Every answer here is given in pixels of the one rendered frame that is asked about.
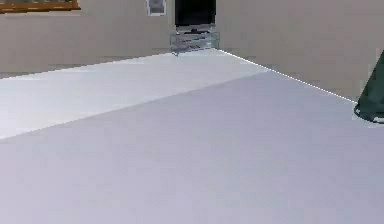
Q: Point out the grey glass television stand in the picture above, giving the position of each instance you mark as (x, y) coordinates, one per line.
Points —
(194, 42)

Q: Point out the black television set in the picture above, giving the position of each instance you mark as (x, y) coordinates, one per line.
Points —
(195, 13)

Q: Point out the dark green cone shaped object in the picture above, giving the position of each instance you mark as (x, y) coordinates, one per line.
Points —
(372, 96)

